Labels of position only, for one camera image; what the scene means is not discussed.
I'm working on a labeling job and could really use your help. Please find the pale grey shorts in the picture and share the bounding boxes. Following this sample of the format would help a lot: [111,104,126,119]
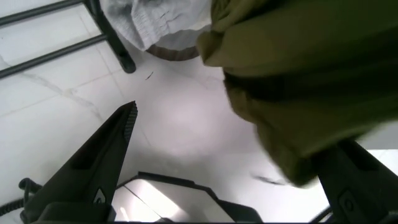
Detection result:
[98,0,213,52]

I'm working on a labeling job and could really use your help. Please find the white laundry basket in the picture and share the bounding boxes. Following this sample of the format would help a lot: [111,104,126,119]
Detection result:
[145,44,200,62]

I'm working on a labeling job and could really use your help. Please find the green long-sleeved shirt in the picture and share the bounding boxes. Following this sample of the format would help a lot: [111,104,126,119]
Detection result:
[195,0,398,188]

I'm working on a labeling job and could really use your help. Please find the black cable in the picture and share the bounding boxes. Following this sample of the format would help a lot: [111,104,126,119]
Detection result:
[0,177,44,218]

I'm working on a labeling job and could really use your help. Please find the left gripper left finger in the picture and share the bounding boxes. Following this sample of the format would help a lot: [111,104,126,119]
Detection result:
[19,100,139,223]

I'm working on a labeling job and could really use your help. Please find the black clothes rack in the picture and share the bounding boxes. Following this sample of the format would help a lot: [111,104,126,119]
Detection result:
[0,0,137,80]

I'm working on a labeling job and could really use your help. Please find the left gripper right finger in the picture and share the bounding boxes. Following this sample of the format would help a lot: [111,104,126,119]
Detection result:
[315,139,398,223]

